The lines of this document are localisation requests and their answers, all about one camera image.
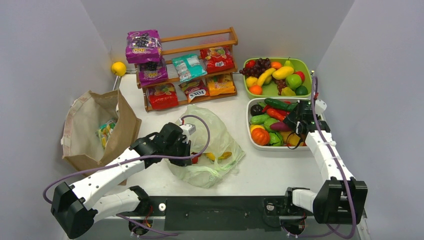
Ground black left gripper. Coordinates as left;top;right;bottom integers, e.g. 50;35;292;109
164;137;192;167

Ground purple toy sweet potato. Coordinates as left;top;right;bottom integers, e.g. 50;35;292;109
269;121;292;132

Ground pale green plastic grocery bag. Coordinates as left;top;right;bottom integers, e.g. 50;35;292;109
167;104;245;189

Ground yellow banana bunch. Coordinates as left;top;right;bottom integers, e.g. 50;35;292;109
204;151;233;162

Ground green Fox's candy bag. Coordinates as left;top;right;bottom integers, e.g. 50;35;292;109
95;119;117;149

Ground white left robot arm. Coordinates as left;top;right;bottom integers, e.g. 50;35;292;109
51;122;196;239

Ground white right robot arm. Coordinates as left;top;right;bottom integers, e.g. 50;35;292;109
282;99;368;226

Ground red candy bag bottom shelf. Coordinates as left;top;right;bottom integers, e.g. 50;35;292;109
147;83;179;110

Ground red candy bag shelf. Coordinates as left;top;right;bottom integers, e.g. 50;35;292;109
200;46;235;74
147;83;179;110

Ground red Fox's candy bag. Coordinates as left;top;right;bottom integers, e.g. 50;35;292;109
178;79;210;103

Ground purple candy bag middle shelf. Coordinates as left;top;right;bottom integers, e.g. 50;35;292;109
137;58;169;87

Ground brown paper bag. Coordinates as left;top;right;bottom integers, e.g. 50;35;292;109
61;90;142;171

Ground orange candy bag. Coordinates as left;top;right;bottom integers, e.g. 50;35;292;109
206;74;236;96

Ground red candy bag middle shelf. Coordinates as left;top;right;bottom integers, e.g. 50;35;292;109
200;46;235;74

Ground purple grape candy bag top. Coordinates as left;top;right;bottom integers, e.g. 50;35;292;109
125;29;162;64

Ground red toy chili pepper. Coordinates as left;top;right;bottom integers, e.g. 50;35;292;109
266;108;290;122

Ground light green toy cabbage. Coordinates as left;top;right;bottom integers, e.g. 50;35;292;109
263;117;279;133

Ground green striped toy melon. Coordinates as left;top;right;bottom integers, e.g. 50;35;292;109
268;132;284;147

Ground green toy cucumber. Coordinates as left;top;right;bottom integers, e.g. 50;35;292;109
264;98;298;112

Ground green apple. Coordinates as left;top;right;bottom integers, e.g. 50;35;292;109
285;74;303;90

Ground light green toy gourd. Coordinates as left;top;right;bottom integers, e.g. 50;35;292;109
249;114;271;125

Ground dark toy eggplant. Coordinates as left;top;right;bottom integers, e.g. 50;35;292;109
249;104;264;117

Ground orange toy pumpkin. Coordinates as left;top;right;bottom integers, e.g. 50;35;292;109
251;127;271;146

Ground orange toy fruit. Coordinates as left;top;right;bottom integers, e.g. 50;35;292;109
248;85;263;95

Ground white vegetable basket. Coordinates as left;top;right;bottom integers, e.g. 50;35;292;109
246;97;310;152

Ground dark red grape bunch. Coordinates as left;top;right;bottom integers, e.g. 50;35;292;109
239;58;271;78

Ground teal white snack packet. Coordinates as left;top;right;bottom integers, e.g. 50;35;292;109
171;54;208;83

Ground wooden snack shelf rack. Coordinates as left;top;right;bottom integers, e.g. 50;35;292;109
126;27;238;112

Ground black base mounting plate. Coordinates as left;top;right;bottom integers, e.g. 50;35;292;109
132;196;316;232

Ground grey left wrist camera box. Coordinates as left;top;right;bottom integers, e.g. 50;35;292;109
179;123;196;143

